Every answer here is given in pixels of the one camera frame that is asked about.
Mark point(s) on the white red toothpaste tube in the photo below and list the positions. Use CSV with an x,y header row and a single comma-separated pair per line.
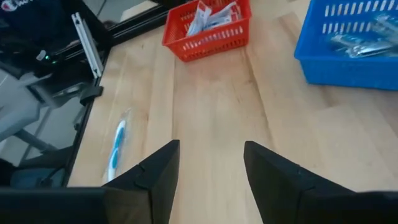
x,y
200,15

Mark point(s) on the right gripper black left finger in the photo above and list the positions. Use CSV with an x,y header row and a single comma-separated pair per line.
x,y
149,193

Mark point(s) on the red plastic basket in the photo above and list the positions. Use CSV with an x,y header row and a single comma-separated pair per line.
x,y
211,46

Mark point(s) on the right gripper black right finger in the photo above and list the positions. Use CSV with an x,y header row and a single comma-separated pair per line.
x,y
280,196

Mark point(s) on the person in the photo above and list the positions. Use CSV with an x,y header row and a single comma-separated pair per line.
x,y
37,18

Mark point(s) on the silver metal bracket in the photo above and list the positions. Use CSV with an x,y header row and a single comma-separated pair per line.
x,y
88,46

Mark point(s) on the blue white wrapped toothbrush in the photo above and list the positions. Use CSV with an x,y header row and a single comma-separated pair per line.
x,y
117,140

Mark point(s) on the white blue toothpaste tube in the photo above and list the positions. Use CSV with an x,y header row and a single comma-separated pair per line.
x,y
222,18

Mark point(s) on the blue plastic basket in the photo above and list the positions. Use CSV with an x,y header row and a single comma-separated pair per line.
x,y
342,73

